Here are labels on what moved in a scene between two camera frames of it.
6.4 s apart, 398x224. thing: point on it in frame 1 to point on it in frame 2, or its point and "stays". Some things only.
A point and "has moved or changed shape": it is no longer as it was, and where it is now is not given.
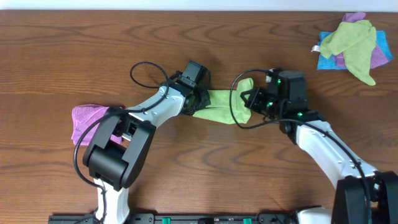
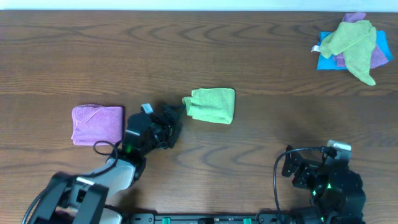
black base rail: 181,218 stays
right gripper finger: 252,94 to 291,161
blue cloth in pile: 324,63 stays
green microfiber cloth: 220,108 has moved or changed shape
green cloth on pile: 357,40 stays
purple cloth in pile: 378,57 stays
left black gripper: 201,100 to 168,123
